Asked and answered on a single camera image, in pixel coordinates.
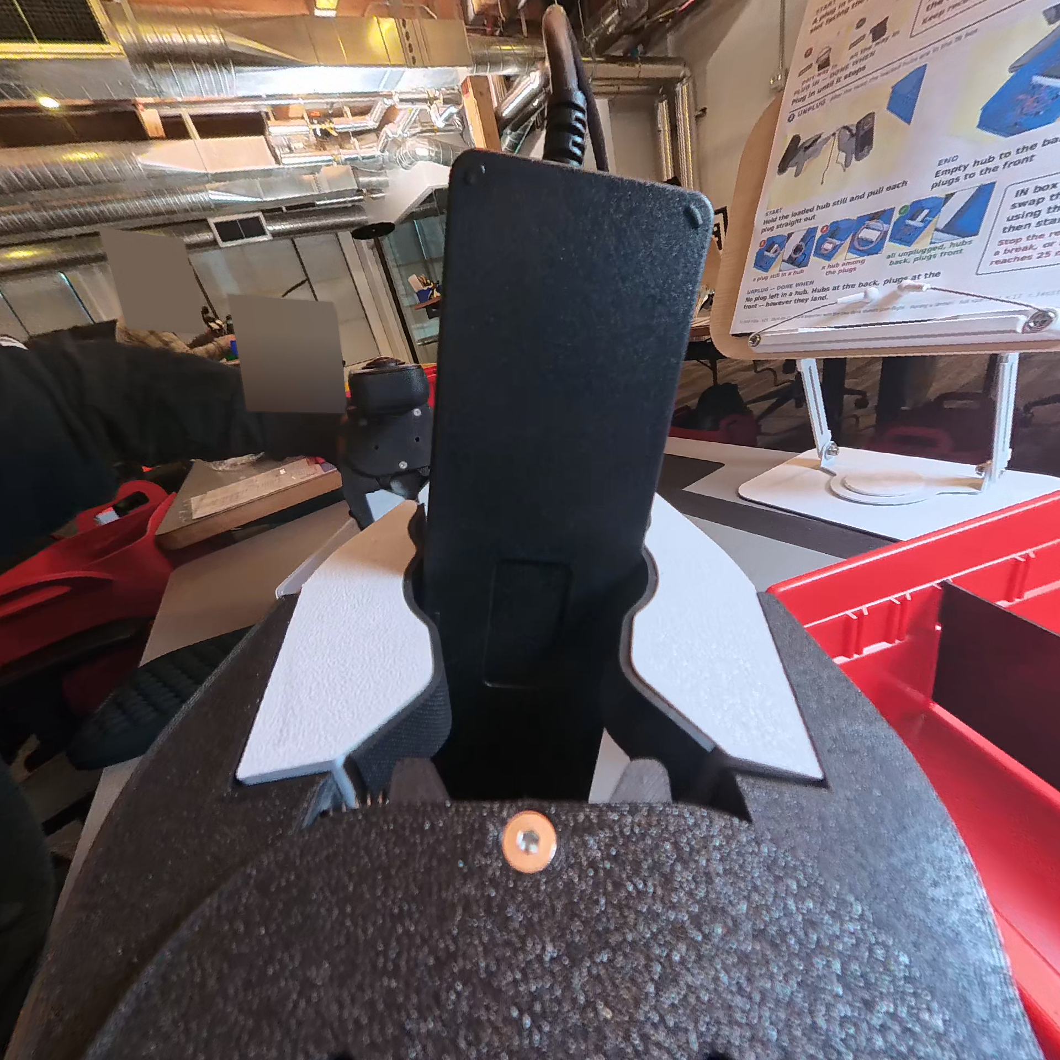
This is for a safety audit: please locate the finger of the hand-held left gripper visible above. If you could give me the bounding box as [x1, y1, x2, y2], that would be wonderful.
[275, 483, 429, 599]

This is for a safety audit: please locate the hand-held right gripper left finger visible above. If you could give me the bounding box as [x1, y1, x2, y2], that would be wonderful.
[236, 499, 454, 811]

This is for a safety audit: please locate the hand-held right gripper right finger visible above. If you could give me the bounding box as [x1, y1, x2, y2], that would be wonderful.
[603, 494, 826, 804]

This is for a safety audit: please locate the black usb hub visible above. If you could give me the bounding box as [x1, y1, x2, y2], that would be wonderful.
[422, 149, 715, 803]

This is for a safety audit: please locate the person's left forearm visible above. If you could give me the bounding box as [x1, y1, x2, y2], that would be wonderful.
[0, 323, 353, 573]

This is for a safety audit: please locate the wooden board with papers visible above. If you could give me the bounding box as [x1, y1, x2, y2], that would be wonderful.
[156, 454, 342, 552]

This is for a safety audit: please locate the red plastic bin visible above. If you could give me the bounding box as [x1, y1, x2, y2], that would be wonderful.
[766, 490, 1060, 1060]

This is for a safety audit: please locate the white vent grille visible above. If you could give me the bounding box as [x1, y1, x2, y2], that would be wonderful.
[207, 211, 273, 247]

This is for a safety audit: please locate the black bin divider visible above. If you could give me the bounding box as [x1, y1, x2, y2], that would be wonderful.
[931, 580, 1060, 792]

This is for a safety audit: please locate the wooden book stand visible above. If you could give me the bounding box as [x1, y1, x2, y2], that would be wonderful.
[711, 95, 1060, 531]

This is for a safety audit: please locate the printed instruction sheet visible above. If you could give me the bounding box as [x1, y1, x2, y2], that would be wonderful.
[729, 0, 1060, 332]

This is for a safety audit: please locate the silver air duct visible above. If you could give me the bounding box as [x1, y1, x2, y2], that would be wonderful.
[103, 0, 692, 96]
[0, 136, 390, 245]

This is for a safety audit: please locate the thick black hub cable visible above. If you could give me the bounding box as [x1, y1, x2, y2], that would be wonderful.
[540, 4, 611, 172]

